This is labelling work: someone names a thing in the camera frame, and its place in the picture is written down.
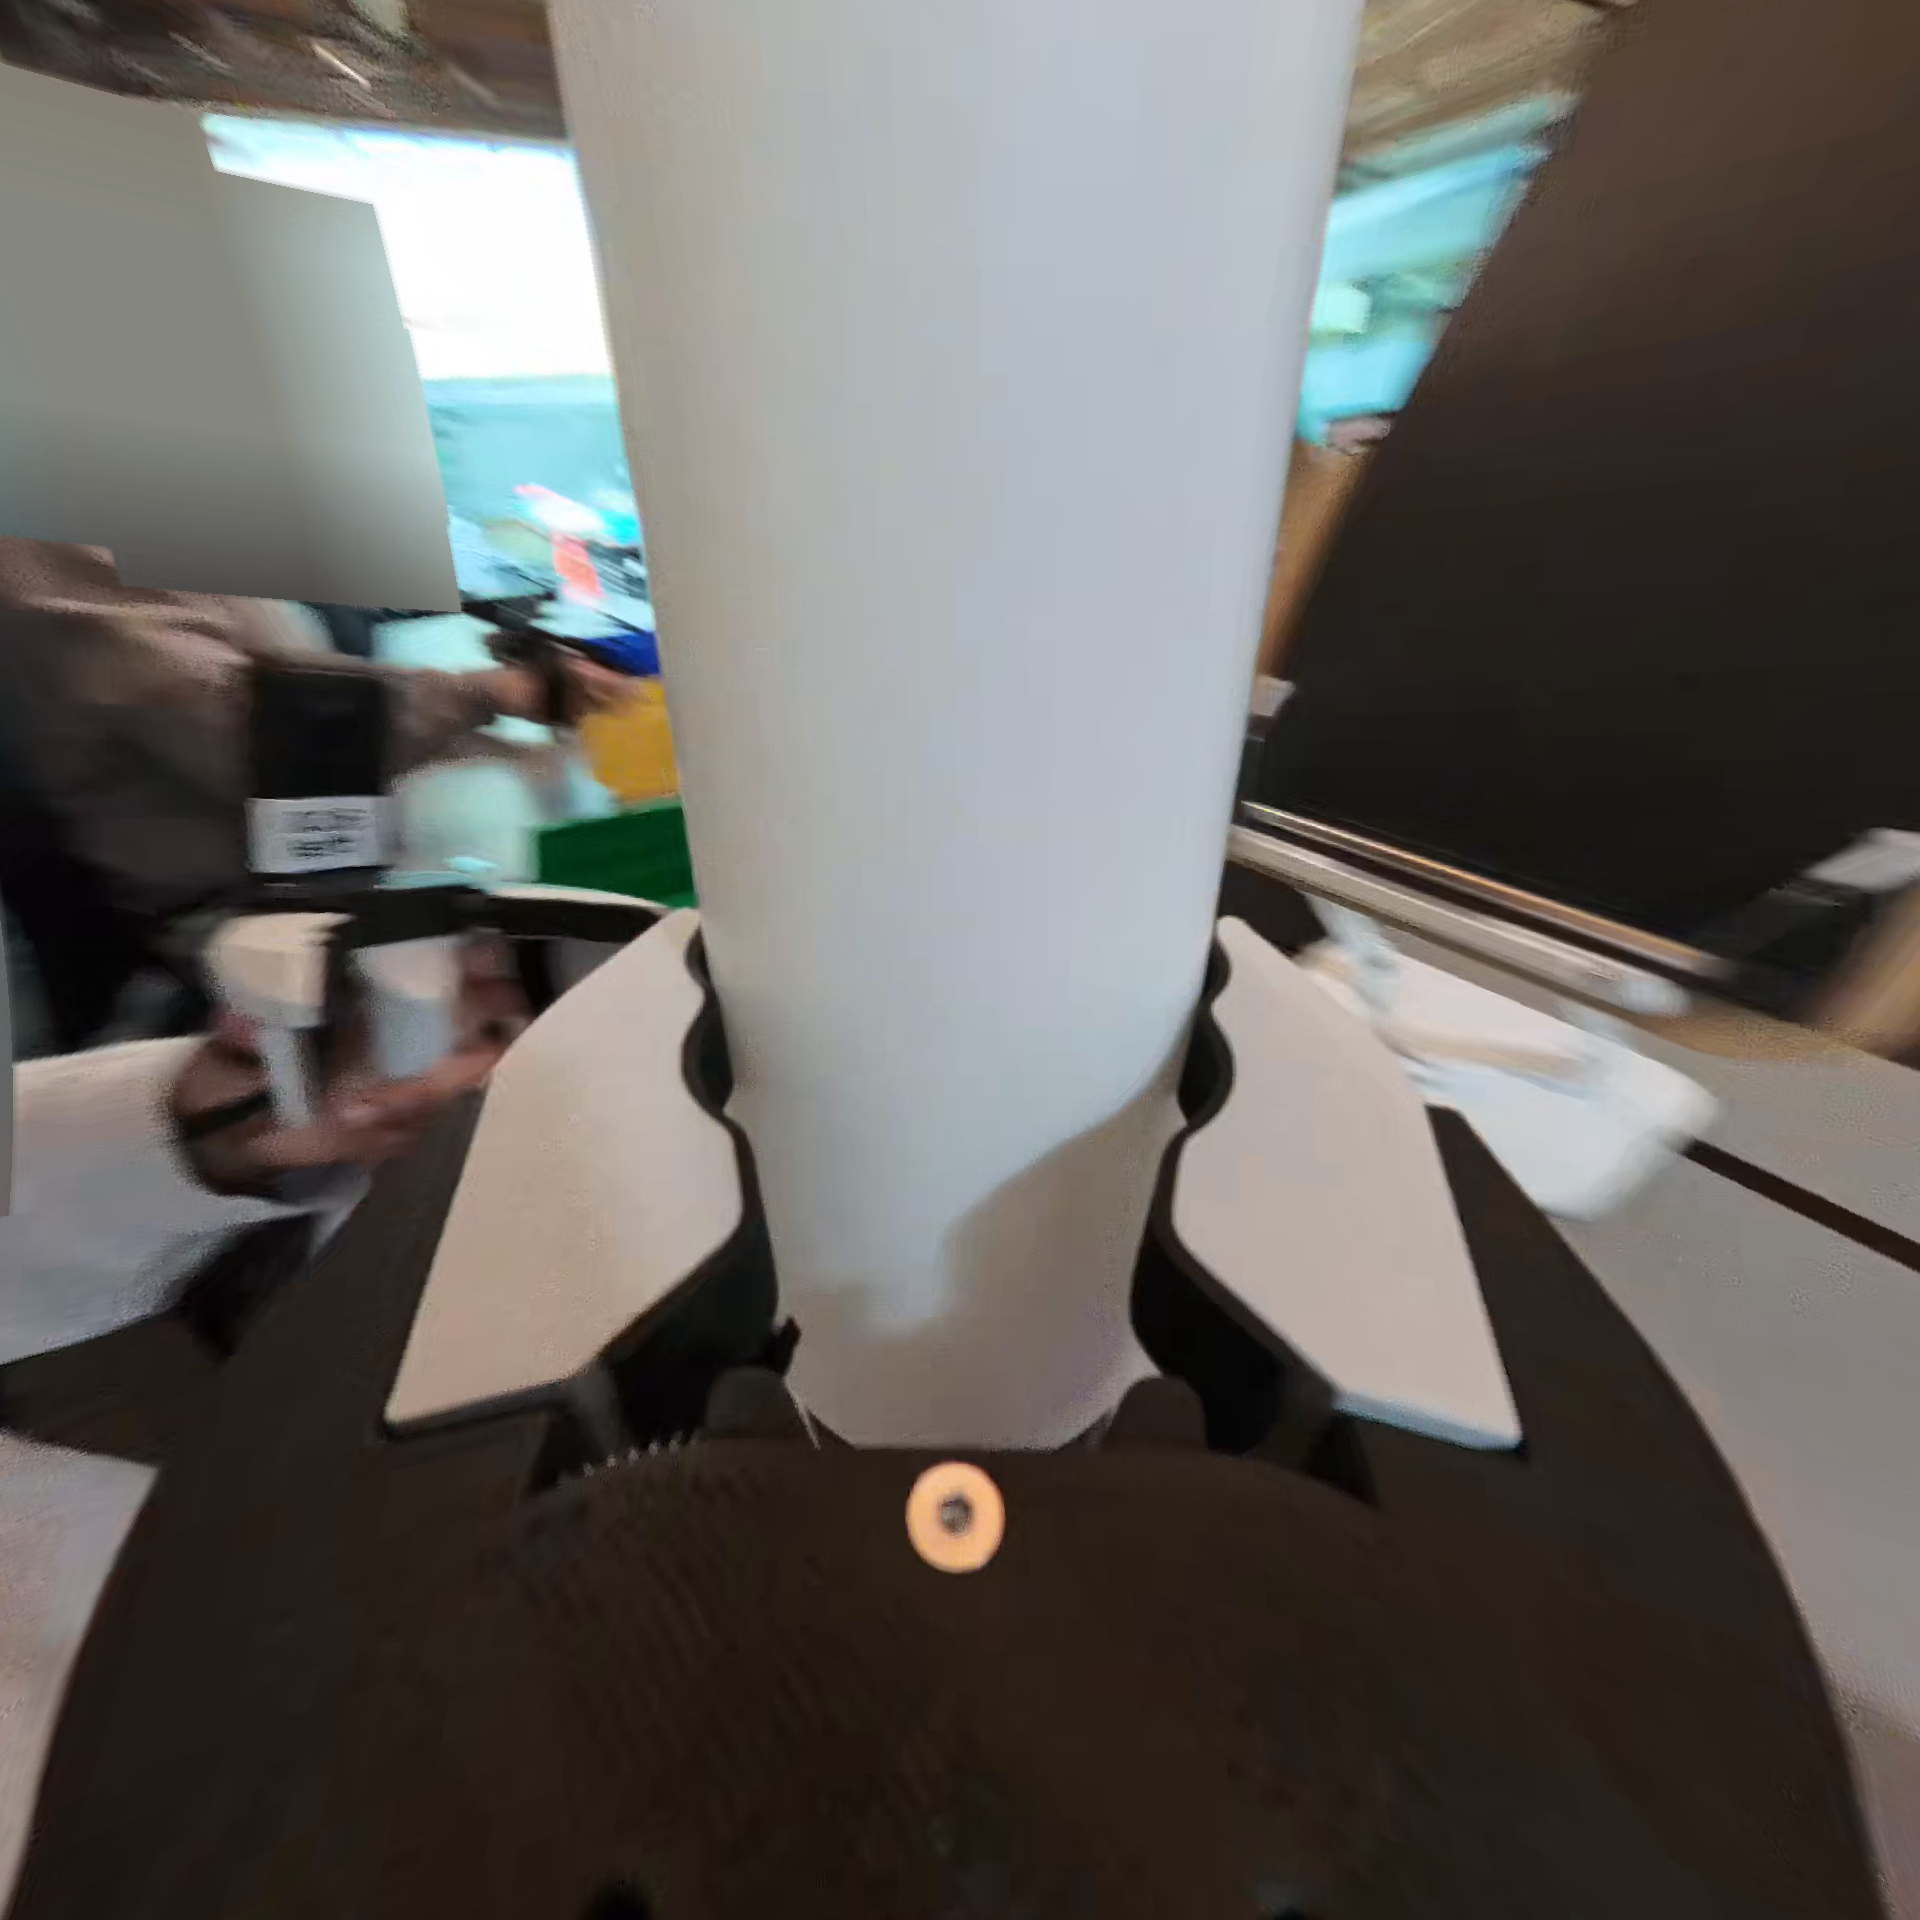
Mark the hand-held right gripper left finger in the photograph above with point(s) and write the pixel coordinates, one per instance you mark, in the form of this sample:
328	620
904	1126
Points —
585	1184

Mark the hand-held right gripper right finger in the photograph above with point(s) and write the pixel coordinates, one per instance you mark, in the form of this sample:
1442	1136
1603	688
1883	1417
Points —
1335	1201

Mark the white water bottle black cap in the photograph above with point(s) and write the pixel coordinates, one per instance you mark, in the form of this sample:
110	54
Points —
961	600

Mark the person's left forearm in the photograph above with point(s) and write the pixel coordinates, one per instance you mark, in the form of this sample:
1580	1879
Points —
90	1184

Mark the person's left hand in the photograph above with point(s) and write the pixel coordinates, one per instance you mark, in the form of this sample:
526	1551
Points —
359	1128

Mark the wooden document stand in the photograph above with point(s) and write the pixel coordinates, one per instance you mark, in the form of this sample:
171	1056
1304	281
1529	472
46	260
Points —
1559	1109

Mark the yellow box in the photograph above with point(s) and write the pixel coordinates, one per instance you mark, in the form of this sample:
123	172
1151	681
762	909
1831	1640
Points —
628	744

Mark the green box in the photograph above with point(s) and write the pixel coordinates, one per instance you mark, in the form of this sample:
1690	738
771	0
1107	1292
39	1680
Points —
616	855

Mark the person's white sweatshirt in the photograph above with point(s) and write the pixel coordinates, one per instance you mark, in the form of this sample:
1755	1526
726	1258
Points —
59	1652

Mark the black sheet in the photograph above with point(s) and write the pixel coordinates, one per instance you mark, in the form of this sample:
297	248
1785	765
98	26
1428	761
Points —
1651	525

